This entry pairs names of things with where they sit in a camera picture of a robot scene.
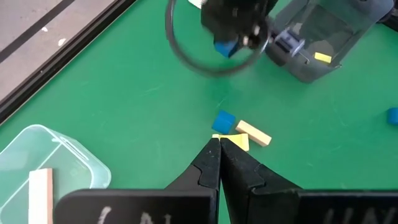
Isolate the green table mat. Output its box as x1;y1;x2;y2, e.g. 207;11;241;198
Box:
0;0;398;224

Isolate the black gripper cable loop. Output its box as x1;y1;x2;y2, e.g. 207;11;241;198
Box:
165;0;271;78

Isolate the dark grey translucent bin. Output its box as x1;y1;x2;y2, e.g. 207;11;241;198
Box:
266;0;394;84

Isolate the clear plastic bin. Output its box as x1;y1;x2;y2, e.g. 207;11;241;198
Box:
0;124;112;224

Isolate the blue wooden block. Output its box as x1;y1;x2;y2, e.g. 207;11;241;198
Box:
211;110;236;135
387;107;398;126
214;40;239;59

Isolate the black table frame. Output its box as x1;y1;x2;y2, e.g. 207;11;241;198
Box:
0;0;137;125

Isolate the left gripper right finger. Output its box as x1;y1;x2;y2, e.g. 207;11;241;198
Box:
221;138;398;224

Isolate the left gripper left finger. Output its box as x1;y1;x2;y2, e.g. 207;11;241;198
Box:
54;138;221;224

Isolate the yellow wooden block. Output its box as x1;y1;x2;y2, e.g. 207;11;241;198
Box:
313;52;333;65

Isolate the natural wood rectangular block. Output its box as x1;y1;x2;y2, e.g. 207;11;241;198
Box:
235;119;272;147
28;167;53;224

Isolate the yellow wedge block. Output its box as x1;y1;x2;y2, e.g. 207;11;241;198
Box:
212;133;250;152

